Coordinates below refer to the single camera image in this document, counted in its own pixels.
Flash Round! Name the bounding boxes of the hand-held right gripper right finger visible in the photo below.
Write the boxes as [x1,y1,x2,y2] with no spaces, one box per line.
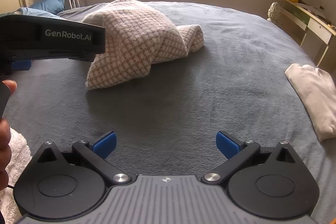
[201,130,302,185]

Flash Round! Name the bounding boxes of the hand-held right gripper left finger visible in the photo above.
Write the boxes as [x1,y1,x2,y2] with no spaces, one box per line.
[31,131,132,185]

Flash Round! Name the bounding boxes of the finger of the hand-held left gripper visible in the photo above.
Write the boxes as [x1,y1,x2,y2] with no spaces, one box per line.
[12,59,32,70]

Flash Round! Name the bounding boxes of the beige houndstooth coat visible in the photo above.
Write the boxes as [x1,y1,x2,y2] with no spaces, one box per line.
[82,0,205,90]

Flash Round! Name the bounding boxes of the person's left hand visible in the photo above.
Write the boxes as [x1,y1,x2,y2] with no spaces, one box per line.
[0,80,17,190]

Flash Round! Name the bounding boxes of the light blue folded cloth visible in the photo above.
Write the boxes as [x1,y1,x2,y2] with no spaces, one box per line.
[18,7,66,20]

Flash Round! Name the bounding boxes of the blue pillow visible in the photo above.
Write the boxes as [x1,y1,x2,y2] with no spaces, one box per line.
[29,0,65,14]

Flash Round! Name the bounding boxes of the cream folded garment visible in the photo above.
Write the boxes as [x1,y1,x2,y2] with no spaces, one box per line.
[285,63,336,143]

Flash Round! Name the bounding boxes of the cream bedpost finial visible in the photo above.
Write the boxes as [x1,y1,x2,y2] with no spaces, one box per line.
[267,2,282,22]

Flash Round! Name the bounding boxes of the white desk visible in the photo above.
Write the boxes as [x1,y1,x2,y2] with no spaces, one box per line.
[278,0,336,67]

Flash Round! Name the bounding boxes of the scattered papers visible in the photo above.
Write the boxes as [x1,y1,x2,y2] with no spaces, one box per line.
[298,0,327,14]

